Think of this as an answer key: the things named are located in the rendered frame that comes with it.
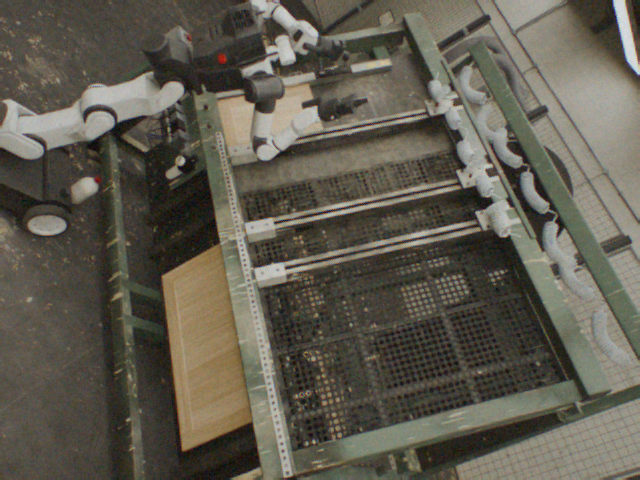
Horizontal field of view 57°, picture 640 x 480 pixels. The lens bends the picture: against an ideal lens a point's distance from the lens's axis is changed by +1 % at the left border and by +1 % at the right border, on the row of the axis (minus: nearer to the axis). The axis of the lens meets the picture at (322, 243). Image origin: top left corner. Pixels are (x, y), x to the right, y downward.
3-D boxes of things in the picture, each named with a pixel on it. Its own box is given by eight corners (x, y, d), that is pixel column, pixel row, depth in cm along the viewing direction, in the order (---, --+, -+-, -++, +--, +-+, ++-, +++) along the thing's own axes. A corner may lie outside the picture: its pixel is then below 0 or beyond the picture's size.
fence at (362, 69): (216, 96, 310) (215, 90, 306) (388, 64, 320) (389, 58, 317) (218, 103, 307) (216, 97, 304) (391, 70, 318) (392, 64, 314)
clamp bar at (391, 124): (229, 153, 289) (221, 120, 269) (456, 108, 303) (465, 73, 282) (233, 169, 284) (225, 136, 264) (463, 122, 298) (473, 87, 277)
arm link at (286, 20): (289, 34, 297) (261, 8, 297) (300, 17, 291) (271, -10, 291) (279, 37, 288) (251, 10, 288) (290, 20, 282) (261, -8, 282)
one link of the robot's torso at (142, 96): (75, 117, 249) (175, 77, 244) (74, 88, 258) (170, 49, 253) (97, 139, 262) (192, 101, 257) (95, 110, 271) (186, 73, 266)
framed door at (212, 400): (164, 277, 306) (161, 276, 304) (248, 230, 287) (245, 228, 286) (185, 451, 261) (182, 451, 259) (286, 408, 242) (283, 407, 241)
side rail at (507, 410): (293, 457, 221) (291, 451, 212) (563, 387, 234) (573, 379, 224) (298, 479, 217) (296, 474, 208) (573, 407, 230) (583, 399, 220)
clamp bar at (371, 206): (245, 228, 267) (238, 198, 246) (489, 176, 280) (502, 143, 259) (249, 246, 262) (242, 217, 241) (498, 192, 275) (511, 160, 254)
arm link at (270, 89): (255, 116, 244) (260, 86, 235) (244, 105, 248) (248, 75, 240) (278, 112, 250) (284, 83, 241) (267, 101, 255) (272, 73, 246)
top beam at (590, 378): (400, 29, 334) (402, 14, 326) (417, 26, 336) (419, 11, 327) (579, 404, 224) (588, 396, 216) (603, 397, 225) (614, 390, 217)
